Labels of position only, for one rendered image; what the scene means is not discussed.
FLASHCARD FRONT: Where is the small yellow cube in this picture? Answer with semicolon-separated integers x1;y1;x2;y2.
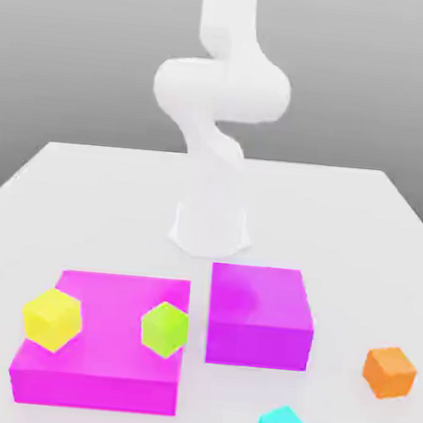
19;284;86;356

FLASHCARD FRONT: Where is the large purple box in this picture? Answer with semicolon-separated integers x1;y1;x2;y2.
202;261;320;374

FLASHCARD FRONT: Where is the large magenta box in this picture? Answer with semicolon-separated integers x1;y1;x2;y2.
5;264;193;419

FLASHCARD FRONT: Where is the small orange cube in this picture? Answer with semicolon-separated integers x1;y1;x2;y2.
360;343;420;402

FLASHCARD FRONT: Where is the small lime green cube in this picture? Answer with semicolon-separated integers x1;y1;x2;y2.
138;299;192;362

